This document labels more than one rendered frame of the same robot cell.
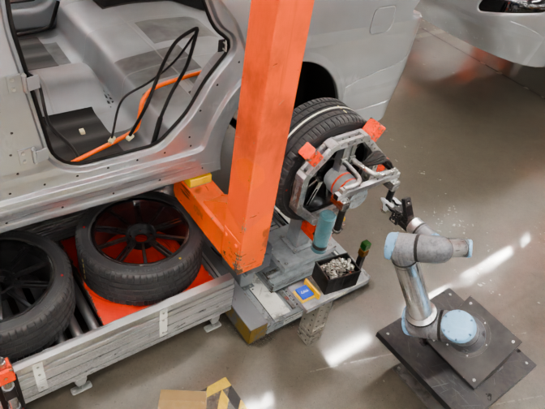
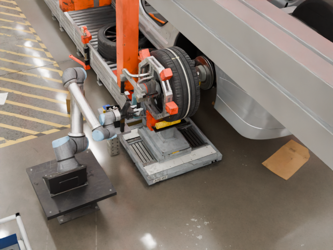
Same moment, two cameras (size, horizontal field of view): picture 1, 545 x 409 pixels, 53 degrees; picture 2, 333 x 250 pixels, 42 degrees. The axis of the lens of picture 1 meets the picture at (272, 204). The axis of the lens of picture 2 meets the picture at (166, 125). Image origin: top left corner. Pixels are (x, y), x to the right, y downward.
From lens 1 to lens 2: 4.62 m
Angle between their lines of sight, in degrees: 72
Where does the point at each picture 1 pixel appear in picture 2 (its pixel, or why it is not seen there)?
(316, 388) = not seen: hidden behind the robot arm
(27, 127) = not seen: outside the picture
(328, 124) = (158, 51)
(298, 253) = (156, 135)
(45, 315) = (105, 43)
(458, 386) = (46, 172)
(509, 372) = (46, 199)
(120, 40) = not seen: hidden behind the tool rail
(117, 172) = (148, 24)
